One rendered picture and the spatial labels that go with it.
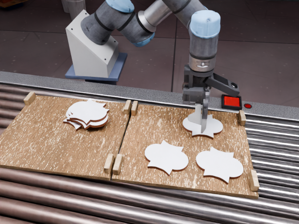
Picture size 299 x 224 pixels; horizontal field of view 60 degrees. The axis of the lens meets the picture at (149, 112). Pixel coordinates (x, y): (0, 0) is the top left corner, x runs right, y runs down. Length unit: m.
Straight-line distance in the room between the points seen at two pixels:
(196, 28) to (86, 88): 0.62
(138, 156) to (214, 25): 0.44
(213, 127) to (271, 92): 2.07
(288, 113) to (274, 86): 1.94
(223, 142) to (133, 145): 0.29
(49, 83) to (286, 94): 2.36
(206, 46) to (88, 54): 0.68
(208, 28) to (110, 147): 0.46
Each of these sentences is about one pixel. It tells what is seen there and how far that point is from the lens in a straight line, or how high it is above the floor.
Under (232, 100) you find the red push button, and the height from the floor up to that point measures 0.93.
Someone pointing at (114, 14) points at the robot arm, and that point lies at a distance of 1.23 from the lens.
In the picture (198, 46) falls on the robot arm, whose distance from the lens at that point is 0.72.
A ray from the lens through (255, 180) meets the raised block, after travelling 0.79.
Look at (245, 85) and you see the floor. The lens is 2.96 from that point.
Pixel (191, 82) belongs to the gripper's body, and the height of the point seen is 1.13.
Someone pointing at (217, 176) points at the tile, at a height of 0.95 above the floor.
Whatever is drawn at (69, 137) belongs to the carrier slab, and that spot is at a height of 0.94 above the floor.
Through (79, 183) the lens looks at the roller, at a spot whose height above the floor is 0.92.
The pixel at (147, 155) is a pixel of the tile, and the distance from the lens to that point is 0.81.
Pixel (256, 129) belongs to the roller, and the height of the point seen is 0.92.
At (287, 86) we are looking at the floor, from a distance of 3.13.
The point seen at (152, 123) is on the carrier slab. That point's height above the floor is 0.94.
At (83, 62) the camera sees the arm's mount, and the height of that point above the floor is 0.95.
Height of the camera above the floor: 1.56
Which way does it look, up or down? 40 degrees down
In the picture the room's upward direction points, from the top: straight up
